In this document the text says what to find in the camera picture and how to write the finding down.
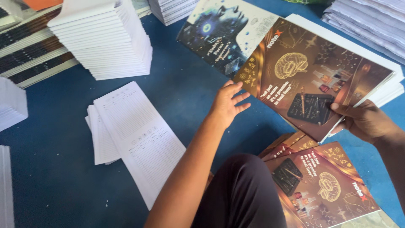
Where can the person's right hand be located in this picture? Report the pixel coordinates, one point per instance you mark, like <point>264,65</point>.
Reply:
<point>368,122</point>

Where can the person's left hand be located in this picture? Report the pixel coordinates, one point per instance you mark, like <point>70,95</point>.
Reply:
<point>223,106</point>

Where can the brown brain-print notebook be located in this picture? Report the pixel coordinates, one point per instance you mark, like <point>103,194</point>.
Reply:
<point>303,72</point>

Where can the white paper block pile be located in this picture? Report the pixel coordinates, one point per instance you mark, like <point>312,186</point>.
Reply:
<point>387,85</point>

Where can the blue face-print notebook cover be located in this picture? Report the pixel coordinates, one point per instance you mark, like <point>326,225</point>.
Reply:
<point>218,34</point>

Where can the stack of brown brain-print covers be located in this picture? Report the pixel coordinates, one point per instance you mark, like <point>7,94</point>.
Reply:
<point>322,186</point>

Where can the person's dark trouser leg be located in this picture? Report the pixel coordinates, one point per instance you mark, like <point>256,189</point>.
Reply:
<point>240,196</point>

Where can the pile of white index sheets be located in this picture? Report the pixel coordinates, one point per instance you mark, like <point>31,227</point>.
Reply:
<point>136,136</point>

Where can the wide stack of white paper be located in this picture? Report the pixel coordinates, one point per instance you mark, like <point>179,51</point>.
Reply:
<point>370,23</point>

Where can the small stack of white page blocks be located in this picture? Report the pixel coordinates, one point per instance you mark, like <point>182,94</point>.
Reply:
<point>172,11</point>

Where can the tall stack of white page blocks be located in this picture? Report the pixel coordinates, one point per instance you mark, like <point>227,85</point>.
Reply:
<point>104,41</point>

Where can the stack of dark-spined bound notebooks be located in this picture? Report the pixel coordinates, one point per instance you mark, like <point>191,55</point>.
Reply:
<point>28,53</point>

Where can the orange sheet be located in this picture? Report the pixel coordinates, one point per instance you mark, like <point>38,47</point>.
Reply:
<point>41,3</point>

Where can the short white paper stack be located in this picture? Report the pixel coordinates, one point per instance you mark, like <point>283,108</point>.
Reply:
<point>11,106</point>

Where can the white paper stack edge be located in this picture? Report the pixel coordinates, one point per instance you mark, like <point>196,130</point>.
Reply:
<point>6,190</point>

